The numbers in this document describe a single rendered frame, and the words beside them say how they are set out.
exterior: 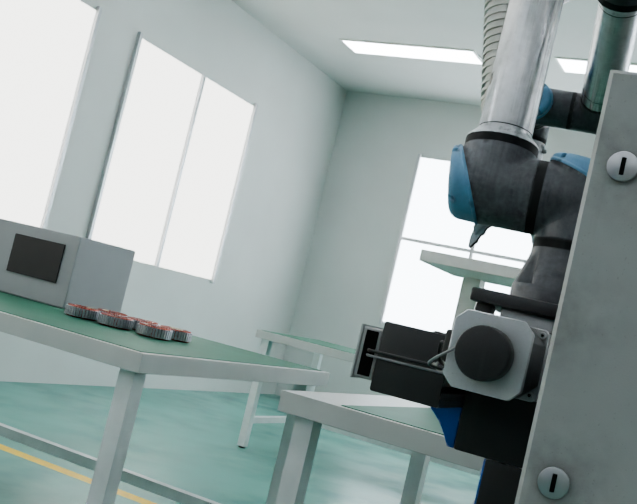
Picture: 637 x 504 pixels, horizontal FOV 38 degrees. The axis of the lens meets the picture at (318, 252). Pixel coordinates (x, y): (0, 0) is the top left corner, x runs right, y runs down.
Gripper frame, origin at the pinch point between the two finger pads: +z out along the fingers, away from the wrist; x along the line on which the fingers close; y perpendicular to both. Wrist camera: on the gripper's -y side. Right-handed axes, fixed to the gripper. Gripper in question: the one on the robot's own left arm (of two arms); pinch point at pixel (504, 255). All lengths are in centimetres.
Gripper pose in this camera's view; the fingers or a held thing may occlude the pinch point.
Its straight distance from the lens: 198.8
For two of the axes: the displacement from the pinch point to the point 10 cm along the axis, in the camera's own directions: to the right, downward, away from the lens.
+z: -2.3, 9.7, -0.6
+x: 9.0, 1.9, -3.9
